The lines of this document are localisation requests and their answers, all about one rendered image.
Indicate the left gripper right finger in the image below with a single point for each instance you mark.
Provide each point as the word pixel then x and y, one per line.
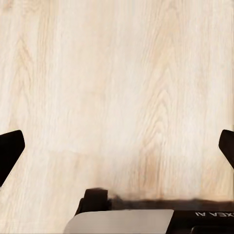
pixel 226 145

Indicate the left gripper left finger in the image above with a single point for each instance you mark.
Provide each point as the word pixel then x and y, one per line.
pixel 12 145

